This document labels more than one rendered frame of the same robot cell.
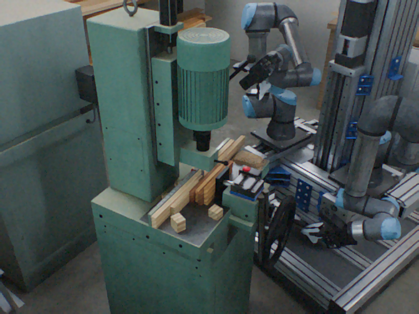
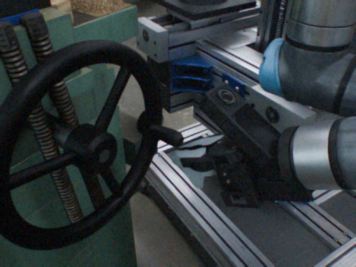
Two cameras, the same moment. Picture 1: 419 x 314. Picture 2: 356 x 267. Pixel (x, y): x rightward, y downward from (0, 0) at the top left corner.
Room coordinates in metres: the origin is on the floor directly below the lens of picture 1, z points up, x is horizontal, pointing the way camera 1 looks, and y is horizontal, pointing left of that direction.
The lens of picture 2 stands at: (0.83, -0.44, 1.10)
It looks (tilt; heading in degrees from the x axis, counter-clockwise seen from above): 36 degrees down; 7
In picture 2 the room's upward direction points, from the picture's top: straight up
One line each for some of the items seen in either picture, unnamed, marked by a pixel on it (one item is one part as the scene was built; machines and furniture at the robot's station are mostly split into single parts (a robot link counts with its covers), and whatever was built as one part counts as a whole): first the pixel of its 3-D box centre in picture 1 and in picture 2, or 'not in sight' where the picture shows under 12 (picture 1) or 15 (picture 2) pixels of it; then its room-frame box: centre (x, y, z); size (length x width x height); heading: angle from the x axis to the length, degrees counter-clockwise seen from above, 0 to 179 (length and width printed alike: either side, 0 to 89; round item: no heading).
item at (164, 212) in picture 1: (197, 178); not in sight; (1.36, 0.04, 0.93); 0.60 x 0.02 x 0.05; 151
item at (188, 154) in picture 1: (198, 156); not in sight; (1.36, 0.04, 1.03); 0.14 x 0.07 x 0.09; 61
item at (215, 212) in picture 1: (215, 212); not in sight; (1.17, -0.03, 0.92); 0.04 x 0.04 x 0.03; 51
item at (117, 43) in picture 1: (138, 109); not in sight; (1.49, 0.28, 1.16); 0.22 x 0.22 x 0.72; 61
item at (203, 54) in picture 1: (203, 80); not in sight; (1.35, 0.02, 1.35); 0.18 x 0.18 x 0.31
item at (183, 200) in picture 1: (212, 171); not in sight; (1.42, -0.01, 0.92); 0.58 x 0.02 x 0.04; 151
